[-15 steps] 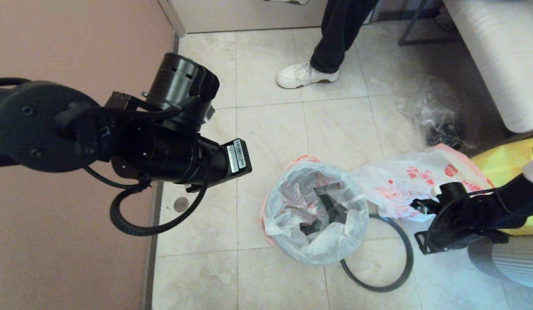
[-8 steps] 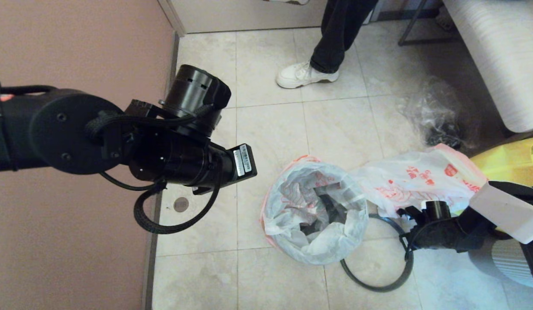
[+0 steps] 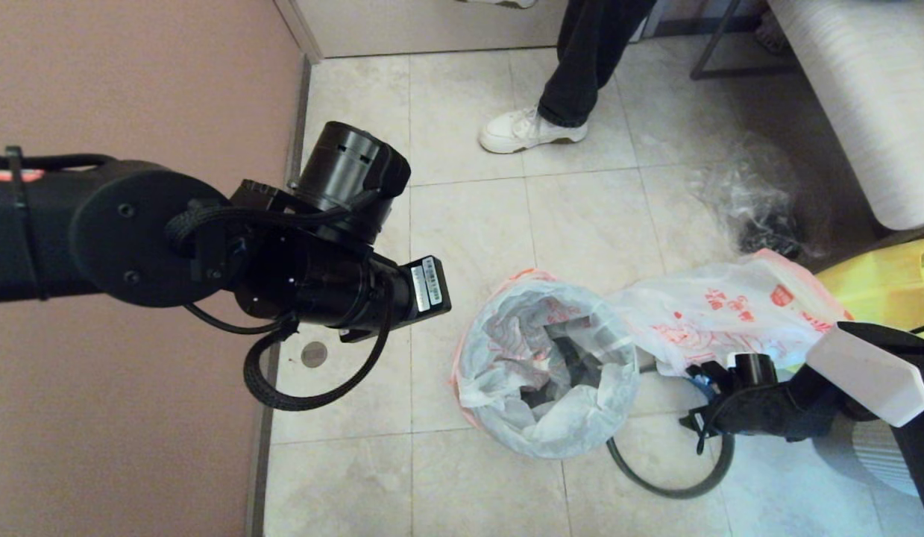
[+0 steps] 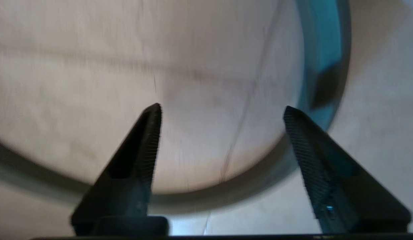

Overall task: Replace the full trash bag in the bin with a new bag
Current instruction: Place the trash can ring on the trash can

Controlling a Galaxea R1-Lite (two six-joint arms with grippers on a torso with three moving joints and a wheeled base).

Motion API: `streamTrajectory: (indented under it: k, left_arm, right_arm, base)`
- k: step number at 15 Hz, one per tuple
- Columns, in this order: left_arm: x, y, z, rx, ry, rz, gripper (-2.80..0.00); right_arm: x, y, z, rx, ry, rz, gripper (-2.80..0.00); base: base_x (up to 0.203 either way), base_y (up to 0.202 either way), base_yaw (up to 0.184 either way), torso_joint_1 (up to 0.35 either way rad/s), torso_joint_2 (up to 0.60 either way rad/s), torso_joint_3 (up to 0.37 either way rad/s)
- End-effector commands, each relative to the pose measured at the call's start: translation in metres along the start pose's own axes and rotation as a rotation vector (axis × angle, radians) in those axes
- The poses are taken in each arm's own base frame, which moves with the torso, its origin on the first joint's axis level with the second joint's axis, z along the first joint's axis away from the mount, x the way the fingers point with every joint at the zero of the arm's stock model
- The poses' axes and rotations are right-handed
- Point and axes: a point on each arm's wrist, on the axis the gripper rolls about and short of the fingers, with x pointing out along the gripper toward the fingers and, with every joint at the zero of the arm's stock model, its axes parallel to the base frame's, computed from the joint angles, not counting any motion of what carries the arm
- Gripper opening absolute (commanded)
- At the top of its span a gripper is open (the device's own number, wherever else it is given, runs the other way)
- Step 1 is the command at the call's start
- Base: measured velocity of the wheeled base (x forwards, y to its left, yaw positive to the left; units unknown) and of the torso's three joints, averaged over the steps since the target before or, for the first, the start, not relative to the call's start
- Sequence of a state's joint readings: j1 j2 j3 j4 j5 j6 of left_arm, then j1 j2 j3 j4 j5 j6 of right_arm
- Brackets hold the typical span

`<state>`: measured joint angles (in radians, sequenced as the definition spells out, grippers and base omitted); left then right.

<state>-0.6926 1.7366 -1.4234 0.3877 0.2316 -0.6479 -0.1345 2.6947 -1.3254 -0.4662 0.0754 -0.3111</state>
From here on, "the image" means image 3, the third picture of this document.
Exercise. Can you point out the yellow plastic bag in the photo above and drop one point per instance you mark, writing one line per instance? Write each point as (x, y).
(894, 283)

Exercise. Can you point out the round metal floor drain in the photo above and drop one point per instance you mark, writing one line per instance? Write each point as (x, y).
(314, 354)

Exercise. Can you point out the white red-print plastic bag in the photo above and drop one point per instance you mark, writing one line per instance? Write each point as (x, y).
(544, 373)

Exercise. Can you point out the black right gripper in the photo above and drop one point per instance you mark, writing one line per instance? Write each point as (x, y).
(760, 403)

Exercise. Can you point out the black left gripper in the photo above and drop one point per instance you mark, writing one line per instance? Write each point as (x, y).
(342, 261)

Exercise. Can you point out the white sneaker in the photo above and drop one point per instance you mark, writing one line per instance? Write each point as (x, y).
(521, 134)
(499, 2)

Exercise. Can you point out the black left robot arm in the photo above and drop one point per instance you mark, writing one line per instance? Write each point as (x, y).
(74, 231)

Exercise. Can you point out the white liner bag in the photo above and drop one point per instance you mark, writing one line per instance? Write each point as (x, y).
(730, 313)

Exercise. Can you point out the round striped grey stool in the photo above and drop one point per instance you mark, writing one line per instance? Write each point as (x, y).
(879, 455)

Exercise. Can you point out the person's leg dark trousers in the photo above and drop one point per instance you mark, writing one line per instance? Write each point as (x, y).
(588, 60)

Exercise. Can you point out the clear plastic bag with rubbish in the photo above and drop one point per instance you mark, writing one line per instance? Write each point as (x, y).
(760, 201)

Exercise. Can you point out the beige striped sofa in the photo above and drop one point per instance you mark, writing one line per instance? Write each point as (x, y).
(864, 97)

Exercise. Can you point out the grey metal furniture leg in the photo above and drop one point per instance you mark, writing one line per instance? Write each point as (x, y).
(711, 41)

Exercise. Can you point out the black round trash bin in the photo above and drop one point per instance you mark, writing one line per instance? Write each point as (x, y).
(588, 343)

